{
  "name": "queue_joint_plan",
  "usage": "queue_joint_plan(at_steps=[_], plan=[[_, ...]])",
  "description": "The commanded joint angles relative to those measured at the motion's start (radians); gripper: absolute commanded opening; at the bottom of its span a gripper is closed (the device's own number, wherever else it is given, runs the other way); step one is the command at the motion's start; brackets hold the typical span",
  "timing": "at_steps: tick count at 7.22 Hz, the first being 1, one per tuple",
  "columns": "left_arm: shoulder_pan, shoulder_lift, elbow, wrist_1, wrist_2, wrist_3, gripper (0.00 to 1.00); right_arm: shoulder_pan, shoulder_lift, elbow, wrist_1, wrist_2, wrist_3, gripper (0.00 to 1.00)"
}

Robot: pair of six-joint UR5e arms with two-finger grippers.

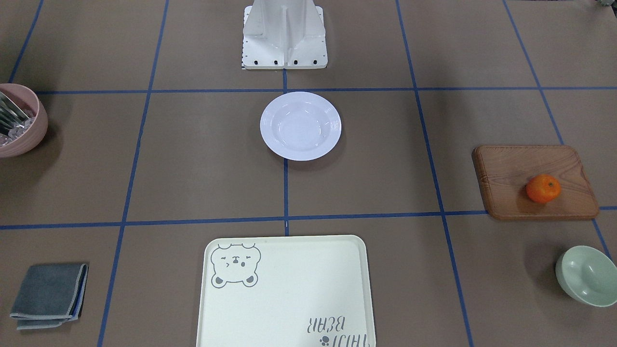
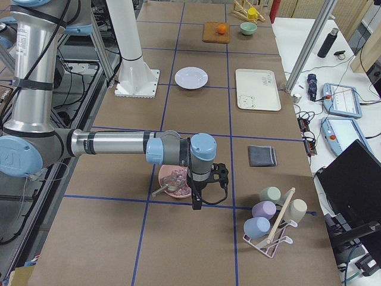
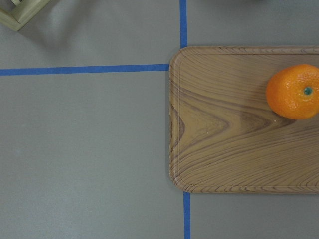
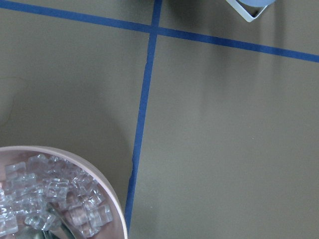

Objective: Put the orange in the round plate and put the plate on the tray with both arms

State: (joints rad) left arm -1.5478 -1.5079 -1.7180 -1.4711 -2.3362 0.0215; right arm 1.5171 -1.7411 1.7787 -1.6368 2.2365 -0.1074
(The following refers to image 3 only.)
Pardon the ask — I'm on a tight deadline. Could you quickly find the orange mandarin fruit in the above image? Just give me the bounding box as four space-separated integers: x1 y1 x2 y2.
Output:
266 64 319 120

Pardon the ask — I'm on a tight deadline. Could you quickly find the brown wooden cutting board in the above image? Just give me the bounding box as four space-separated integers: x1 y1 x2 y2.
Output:
169 46 319 194

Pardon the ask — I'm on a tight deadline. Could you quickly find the light wooden rack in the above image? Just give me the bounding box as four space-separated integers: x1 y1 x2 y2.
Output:
0 0 50 31

